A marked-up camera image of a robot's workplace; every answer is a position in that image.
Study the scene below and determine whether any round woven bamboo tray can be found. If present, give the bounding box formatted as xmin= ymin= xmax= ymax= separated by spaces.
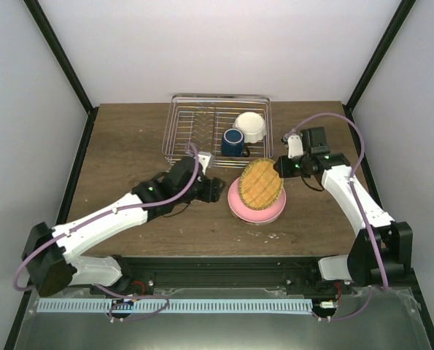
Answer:
xmin=238 ymin=158 xmax=284 ymax=210

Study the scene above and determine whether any pink plate with woven pattern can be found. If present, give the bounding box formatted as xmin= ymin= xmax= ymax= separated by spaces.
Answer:
xmin=227 ymin=177 xmax=287 ymax=225

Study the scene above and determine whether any white scalloped bowl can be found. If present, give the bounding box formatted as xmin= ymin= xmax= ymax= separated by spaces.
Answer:
xmin=233 ymin=112 xmax=266 ymax=144

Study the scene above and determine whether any dark blue mug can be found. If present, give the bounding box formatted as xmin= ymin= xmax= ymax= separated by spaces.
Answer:
xmin=221 ymin=128 xmax=250 ymax=158

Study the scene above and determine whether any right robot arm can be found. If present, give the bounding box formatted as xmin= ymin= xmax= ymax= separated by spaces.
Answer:
xmin=274 ymin=127 xmax=413 ymax=294

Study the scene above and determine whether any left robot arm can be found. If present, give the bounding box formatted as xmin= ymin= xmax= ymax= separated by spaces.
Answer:
xmin=20 ymin=155 xmax=225 ymax=298

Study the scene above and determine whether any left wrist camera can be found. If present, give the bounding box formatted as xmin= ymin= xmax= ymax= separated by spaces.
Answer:
xmin=198 ymin=152 xmax=214 ymax=172

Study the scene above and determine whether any metal wire dish rack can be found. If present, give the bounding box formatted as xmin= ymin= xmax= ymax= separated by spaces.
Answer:
xmin=162 ymin=93 xmax=274 ymax=168

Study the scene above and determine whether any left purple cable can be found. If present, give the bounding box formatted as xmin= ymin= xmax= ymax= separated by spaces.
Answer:
xmin=12 ymin=141 xmax=204 ymax=292

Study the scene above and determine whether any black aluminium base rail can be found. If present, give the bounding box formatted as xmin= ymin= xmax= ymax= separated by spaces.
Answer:
xmin=30 ymin=256 xmax=414 ymax=296

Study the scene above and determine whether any light blue slotted cable duct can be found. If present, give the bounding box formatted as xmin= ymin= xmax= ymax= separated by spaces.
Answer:
xmin=36 ymin=298 xmax=313 ymax=315

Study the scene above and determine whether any right black frame post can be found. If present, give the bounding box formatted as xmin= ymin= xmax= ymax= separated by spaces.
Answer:
xmin=343 ymin=0 xmax=416 ymax=113

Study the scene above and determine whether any black frame post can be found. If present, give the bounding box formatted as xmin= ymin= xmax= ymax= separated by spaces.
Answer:
xmin=22 ymin=0 xmax=95 ymax=114
xmin=343 ymin=0 xmax=416 ymax=113

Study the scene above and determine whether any left black frame post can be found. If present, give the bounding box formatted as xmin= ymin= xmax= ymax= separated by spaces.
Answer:
xmin=22 ymin=0 xmax=95 ymax=114

